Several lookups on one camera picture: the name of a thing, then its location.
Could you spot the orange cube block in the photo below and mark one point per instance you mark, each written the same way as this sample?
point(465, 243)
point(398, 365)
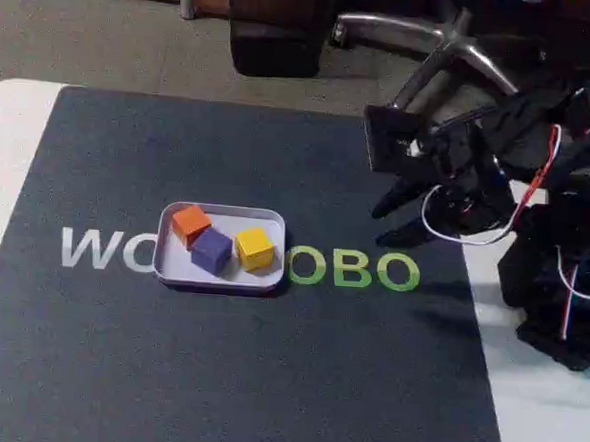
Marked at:
point(191, 222)

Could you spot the purple cube block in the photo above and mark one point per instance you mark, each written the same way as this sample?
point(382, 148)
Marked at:
point(212, 251)

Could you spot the black square camera box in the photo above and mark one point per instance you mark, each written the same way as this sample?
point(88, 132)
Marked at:
point(392, 139)

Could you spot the chrome office chair base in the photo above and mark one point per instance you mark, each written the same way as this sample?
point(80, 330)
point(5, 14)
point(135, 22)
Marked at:
point(455, 50)

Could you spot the yellow cube block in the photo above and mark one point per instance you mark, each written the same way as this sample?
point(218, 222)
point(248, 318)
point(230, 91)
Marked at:
point(254, 248)

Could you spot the white rectangular tray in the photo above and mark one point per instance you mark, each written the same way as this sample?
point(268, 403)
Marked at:
point(172, 266)

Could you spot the black mat with printed letters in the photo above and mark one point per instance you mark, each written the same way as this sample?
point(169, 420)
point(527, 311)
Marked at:
point(116, 360)

